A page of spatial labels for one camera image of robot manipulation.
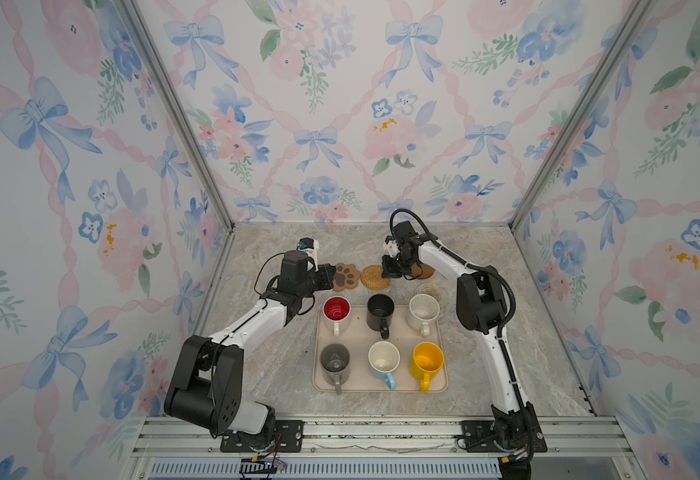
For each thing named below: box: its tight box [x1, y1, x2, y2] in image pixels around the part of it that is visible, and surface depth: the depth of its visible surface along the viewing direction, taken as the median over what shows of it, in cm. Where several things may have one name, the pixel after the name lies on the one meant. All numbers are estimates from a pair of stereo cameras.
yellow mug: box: [411, 342, 445, 393], surface depth 81 cm
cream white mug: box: [407, 293, 441, 337], surface depth 90 cm
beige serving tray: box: [312, 305, 449, 393], surface depth 84 cm
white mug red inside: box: [322, 295, 351, 338], surface depth 91 cm
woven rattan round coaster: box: [360, 265, 391, 291], surface depth 105 cm
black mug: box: [366, 293, 395, 340], surface depth 90 cm
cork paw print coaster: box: [333, 263, 361, 292], surface depth 106 cm
